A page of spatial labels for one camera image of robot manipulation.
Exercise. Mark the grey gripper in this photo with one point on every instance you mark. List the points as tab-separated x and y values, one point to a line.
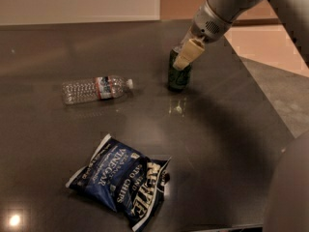
208	27

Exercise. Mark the green soda can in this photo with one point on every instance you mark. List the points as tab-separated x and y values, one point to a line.
177	80

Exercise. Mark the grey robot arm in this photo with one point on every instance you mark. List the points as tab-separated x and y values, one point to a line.
287	207

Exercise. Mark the blue chip bag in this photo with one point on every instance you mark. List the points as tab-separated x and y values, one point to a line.
123	180

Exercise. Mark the clear plastic water bottle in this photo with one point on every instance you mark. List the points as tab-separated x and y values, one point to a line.
95	89

